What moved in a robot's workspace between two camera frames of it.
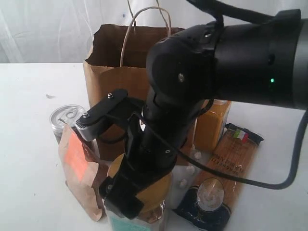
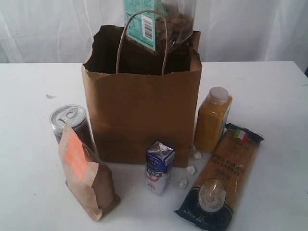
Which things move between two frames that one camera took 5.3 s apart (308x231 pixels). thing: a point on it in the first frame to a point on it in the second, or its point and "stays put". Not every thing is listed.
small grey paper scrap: x=50 y=96 stays put
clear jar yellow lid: x=153 y=198 to x=175 y=20
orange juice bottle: x=210 y=126 stays put
